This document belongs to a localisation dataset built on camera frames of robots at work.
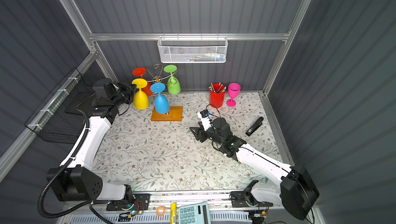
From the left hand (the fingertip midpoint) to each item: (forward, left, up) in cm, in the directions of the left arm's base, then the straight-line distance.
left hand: (136, 82), depth 75 cm
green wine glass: (+9, -17, -11) cm, 22 cm away
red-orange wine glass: (-1, -5, -5) cm, 7 cm away
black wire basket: (-15, +34, -7) cm, 38 cm away
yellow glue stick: (-51, -17, -34) cm, 64 cm away
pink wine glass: (+12, -55, -20) cm, 59 cm away
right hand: (-18, -29, -16) cm, 37 cm away
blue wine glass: (-4, -10, -12) cm, 17 cm away
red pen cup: (+12, -44, -25) cm, 52 cm away
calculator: (-52, -27, -35) cm, 68 cm away
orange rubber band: (-50, -12, -36) cm, 63 cm away
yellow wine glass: (-1, +1, -12) cm, 12 cm away
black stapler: (-9, -67, -32) cm, 75 cm away
